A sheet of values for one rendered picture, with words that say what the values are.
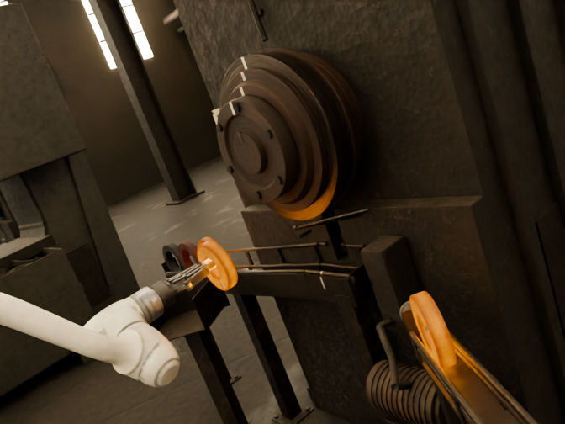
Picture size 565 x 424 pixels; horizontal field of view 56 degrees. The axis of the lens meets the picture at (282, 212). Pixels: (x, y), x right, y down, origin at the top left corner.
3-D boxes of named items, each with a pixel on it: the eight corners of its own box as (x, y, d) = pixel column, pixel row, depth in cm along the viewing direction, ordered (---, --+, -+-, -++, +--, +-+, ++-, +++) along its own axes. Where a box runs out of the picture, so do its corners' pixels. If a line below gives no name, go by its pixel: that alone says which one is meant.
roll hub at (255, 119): (252, 196, 157) (217, 105, 150) (313, 192, 134) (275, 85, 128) (237, 204, 154) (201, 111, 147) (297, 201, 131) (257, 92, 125)
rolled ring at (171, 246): (171, 243, 235) (178, 240, 237) (157, 246, 250) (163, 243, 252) (190, 281, 238) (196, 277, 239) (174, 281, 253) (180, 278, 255)
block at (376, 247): (409, 310, 147) (383, 231, 141) (433, 315, 141) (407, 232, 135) (385, 331, 141) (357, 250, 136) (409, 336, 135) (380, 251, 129)
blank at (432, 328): (451, 368, 111) (435, 373, 111) (420, 298, 117) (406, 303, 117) (462, 361, 97) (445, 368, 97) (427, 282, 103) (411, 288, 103)
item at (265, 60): (270, 212, 172) (217, 70, 161) (377, 209, 134) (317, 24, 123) (255, 220, 169) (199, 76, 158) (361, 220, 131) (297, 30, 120)
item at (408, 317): (448, 345, 116) (433, 300, 115) (449, 347, 116) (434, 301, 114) (416, 357, 116) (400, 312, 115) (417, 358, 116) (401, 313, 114)
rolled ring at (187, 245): (187, 240, 220) (193, 236, 222) (172, 246, 236) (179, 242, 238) (207, 279, 221) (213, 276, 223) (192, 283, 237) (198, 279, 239)
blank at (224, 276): (198, 241, 163) (189, 247, 161) (220, 236, 150) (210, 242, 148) (222, 285, 165) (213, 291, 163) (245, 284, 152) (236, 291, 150)
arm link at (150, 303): (152, 327, 140) (171, 315, 143) (136, 298, 137) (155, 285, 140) (139, 322, 147) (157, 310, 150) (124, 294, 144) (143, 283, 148)
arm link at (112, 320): (132, 315, 148) (158, 340, 140) (81, 348, 140) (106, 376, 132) (122, 287, 142) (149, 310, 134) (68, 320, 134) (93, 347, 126)
